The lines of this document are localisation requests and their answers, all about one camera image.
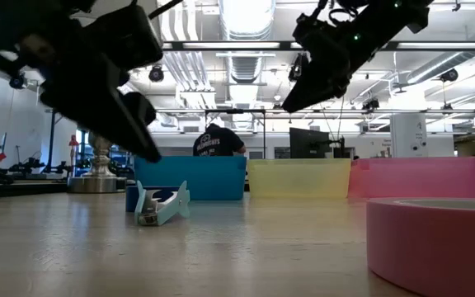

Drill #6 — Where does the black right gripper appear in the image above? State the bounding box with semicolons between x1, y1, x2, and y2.
281;7;412;115

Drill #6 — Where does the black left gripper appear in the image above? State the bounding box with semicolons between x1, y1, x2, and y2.
0;15;162;163

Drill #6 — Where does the pink tape roll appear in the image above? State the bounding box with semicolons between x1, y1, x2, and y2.
365;196;475;297

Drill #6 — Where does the black ceiling spotlight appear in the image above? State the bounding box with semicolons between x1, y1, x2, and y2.
9;73;26;90
148;65;165;83
441;68;460;83

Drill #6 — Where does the black computer monitor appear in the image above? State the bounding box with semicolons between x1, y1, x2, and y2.
289;127;332;160

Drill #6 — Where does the silver lamp white shade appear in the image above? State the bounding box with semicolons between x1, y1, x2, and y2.
67;131;128;194

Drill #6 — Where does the black stand pole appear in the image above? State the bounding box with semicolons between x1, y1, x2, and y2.
46;109;58;174

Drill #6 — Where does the black overhead rig beam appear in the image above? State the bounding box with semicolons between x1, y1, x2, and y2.
161;40;475;53

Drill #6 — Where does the yellow plastic bin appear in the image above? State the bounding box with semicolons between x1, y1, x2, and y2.
246;158;352;200

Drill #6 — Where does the person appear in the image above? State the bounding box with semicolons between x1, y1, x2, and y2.
192;122;247;158

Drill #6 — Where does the blue plastic bin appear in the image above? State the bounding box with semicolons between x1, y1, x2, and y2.
133;155;247;202

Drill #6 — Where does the white square pillar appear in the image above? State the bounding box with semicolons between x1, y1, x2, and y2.
389;113;428;158

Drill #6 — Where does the pink plastic bin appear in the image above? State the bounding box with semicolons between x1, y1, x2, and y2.
347;156;475;200

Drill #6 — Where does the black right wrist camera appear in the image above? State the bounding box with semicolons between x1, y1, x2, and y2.
293;11;338;50

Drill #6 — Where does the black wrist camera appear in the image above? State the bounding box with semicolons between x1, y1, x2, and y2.
92;2;165;72
293;11;338;50

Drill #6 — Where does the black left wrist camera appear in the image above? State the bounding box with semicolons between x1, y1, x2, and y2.
92;2;165;72

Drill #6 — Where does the silver ceiling air duct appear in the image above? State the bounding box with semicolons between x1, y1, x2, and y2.
219;0;276;120

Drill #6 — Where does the black aluminium table frame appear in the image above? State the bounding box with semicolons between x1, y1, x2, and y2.
0;180;69;200

